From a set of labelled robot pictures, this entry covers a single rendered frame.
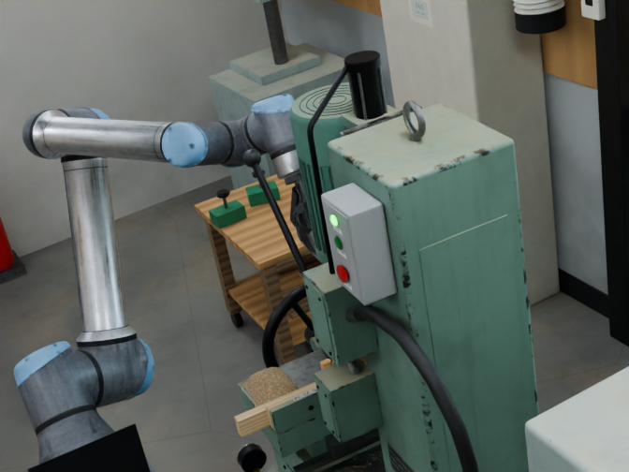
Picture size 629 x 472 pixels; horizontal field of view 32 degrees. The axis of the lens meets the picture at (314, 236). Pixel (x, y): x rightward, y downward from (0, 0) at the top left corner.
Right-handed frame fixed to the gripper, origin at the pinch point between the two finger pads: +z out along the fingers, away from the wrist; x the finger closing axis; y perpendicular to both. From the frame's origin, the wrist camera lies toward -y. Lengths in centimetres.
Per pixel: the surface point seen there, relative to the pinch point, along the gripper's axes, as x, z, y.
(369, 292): -16, 5, 61
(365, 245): -15, -2, 65
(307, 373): -12.8, 19.5, -2.2
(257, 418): -28.4, 22.5, 8.8
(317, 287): -19, 2, 46
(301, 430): -21.2, 28.1, 9.6
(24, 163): -26, -84, -279
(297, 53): 88, -81, -209
